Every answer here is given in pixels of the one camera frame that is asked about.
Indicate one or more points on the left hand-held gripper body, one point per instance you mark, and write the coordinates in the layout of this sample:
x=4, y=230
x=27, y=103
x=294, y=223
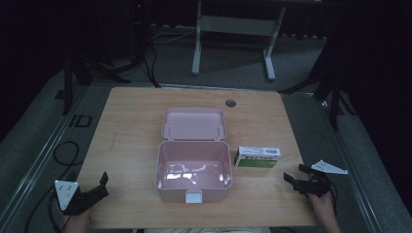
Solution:
x=69, y=199

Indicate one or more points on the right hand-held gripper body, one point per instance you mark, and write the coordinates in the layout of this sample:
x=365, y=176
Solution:
x=315, y=186

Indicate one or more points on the white green medicine box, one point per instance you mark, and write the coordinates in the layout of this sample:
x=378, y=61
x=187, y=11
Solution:
x=257, y=157

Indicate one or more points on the pink plastic lidded box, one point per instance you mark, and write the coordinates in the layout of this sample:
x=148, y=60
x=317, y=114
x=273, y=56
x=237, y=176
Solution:
x=194, y=155

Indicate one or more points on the person's right hand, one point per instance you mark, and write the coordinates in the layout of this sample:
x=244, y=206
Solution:
x=322, y=204

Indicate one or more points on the person's left hand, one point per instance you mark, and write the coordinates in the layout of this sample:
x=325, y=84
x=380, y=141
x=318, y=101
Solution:
x=77, y=224

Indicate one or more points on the black tripod stand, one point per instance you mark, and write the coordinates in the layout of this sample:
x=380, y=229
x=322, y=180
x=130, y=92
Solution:
x=332, y=90
x=87, y=69

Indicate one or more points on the black equipment tower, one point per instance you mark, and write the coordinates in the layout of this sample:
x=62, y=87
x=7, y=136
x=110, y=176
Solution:
x=140, y=29

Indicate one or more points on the white metal desk frame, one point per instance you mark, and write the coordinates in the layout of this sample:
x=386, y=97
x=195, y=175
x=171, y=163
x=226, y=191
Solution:
x=236, y=25

